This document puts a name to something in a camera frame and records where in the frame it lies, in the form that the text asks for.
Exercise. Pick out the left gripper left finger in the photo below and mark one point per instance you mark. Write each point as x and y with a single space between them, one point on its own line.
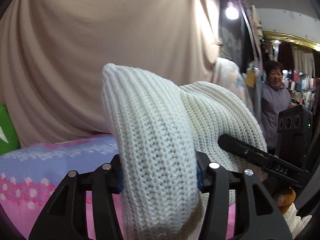
64 214

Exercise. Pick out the white red navy knit sweater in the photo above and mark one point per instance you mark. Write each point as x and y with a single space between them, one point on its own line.
159 127

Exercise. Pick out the brown gloved right hand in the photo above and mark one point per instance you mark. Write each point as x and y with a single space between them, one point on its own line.
284 198

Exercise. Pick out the pink floral bed sheet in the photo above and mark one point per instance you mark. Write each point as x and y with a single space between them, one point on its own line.
30 175

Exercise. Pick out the woman in purple jacket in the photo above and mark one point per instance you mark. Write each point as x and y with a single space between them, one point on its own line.
275 98

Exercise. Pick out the yellow paper tag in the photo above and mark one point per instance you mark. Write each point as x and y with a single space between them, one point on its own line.
251 78

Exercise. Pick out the green pillow with white mark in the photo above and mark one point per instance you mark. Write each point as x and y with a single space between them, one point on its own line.
9 139

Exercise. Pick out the floral cream hanging cloth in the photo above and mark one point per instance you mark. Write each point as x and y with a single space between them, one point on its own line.
226 74

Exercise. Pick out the bright light bulb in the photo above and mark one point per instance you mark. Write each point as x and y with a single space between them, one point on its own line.
231 12

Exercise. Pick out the beige curtain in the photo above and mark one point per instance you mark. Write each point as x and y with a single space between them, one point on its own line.
53 53

